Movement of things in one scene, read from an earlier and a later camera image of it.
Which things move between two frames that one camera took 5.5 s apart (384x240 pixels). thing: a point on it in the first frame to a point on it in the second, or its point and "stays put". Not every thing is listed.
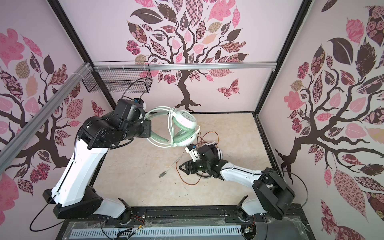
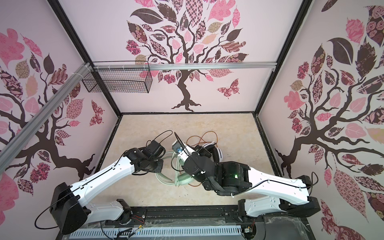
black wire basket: [130, 76] stays put
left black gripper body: [140, 129] to [155, 166]
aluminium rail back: [126, 67] stays put
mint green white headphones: [182, 128] to [181, 178]
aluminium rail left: [40, 116] stays put
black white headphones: [218, 152] stays put
